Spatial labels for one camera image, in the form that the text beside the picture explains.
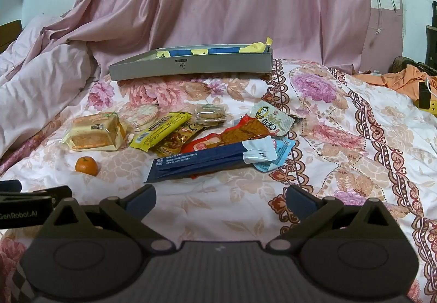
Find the navy blue packet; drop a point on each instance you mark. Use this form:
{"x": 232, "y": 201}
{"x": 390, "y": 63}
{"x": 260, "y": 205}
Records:
{"x": 198, "y": 163}

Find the floral bed sheet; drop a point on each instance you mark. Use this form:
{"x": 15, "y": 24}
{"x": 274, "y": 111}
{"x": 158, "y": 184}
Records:
{"x": 341, "y": 152}

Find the sandwich cake packet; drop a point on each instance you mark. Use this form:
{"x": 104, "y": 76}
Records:
{"x": 95, "y": 134}

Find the orange cloth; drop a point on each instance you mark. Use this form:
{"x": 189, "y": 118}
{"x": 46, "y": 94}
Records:
{"x": 399, "y": 81}

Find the orange-brown tofu packet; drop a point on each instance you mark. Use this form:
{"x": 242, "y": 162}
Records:
{"x": 252, "y": 128}

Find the rice cracker packet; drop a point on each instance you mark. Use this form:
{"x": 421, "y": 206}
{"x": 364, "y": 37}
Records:
{"x": 143, "y": 115}

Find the grey cardboard box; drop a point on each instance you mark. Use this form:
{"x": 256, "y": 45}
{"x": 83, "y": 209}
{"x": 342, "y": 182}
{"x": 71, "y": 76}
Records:
{"x": 191, "y": 67}

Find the yellow snack bar packet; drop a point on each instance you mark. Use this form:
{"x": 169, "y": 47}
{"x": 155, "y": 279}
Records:
{"x": 160, "y": 130}

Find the clear cookie packet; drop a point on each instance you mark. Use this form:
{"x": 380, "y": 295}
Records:
{"x": 210, "y": 115}

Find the white green snack packet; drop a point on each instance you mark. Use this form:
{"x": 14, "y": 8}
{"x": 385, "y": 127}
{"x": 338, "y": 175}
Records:
{"x": 269, "y": 118}

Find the brown patterned bag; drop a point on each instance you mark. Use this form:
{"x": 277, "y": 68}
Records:
{"x": 401, "y": 64}

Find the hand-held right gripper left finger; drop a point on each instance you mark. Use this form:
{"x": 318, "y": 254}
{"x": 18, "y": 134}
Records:
{"x": 143, "y": 200}

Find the brown candy packet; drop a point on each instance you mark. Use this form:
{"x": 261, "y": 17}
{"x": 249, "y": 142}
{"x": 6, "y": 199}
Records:
{"x": 177, "y": 143}

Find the dark wooden furniture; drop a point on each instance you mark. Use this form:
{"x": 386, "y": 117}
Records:
{"x": 432, "y": 43}

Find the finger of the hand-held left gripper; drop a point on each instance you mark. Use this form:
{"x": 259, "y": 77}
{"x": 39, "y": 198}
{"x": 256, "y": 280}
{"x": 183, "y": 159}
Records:
{"x": 61, "y": 195}

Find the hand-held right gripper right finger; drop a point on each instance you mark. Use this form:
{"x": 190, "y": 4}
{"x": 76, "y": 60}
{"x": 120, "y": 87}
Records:
{"x": 300, "y": 201}

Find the black device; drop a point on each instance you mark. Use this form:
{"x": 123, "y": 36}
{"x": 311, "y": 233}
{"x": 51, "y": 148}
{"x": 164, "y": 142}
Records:
{"x": 424, "y": 96}

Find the yellow box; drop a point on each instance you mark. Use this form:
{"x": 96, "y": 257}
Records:
{"x": 433, "y": 102}

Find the red snack packet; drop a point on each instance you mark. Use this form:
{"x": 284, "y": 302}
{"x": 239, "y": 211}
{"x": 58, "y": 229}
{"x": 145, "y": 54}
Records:
{"x": 205, "y": 145}

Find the pale pink duvet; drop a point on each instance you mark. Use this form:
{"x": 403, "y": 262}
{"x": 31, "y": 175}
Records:
{"x": 41, "y": 77}

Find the mandarin orange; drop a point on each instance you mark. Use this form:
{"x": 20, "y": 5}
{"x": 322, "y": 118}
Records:
{"x": 86, "y": 166}

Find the light blue snack packet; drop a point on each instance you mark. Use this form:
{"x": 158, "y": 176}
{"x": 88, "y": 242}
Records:
{"x": 281, "y": 152}

